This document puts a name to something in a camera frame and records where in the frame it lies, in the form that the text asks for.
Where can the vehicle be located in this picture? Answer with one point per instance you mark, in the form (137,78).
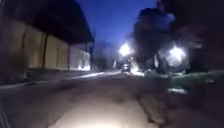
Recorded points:
(125,68)

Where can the street lamp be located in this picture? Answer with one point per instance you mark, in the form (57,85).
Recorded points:
(125,49)
(176,53)

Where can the grey asphalt road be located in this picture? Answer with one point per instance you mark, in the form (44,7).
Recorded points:
(100,100)

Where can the large dark tree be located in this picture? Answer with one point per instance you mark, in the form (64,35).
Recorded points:
(150,36)

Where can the raised pavement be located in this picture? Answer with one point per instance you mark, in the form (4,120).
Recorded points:
(50,78)

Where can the grass verge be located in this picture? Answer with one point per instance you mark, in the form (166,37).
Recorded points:
(190,78)

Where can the long pale wall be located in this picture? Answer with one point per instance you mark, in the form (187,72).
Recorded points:
(50,50)

